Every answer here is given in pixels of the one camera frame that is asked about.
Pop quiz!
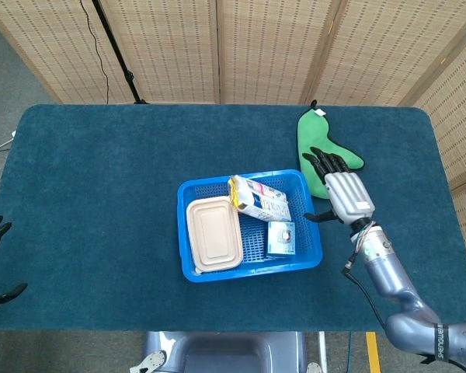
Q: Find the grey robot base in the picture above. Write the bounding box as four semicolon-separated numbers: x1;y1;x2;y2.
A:
130;330;323;373

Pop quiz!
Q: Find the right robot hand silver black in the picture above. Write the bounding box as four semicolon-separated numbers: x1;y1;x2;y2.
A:
301;146;376;226

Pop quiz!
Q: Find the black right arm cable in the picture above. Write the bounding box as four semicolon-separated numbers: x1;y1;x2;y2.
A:
342;252;390;329

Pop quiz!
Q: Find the teal table cover mat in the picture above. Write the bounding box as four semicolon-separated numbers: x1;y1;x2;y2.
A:
0;103;466;333

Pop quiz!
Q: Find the yellow floor tape strip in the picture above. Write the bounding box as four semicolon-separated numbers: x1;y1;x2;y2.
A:
366;332;382;373

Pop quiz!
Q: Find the small blue speaker box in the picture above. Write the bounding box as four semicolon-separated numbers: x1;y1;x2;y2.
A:
266;221;297;258

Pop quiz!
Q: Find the white floor cable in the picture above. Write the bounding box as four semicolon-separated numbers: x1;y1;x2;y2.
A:
0;130;17;157

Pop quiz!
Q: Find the beige lidded lunch box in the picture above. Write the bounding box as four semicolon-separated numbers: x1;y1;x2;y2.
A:
185;195;245;273

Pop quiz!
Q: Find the black tripod stand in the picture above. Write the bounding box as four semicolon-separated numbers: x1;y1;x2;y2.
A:
91;0;148;105

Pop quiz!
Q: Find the green cloth with black trim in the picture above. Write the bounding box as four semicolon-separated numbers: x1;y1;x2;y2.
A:
297;99;366;200

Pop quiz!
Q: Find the thin black hanging cable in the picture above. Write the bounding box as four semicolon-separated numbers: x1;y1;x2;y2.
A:
79;0;110;104

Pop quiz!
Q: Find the blue perforated plastic basket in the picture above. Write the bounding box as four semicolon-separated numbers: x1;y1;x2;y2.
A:
177;168;323;284

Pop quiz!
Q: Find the white snack package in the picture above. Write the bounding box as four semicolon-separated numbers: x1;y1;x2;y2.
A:
228;174;293;222

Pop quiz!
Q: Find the blue floor cable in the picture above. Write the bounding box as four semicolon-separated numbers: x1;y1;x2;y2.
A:
346;332;355;373

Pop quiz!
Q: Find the white table leg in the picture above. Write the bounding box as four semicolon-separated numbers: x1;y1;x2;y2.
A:
318;331;329;367

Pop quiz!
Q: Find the bamboo folding screen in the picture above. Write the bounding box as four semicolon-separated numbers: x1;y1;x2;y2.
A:
0;0;466;253

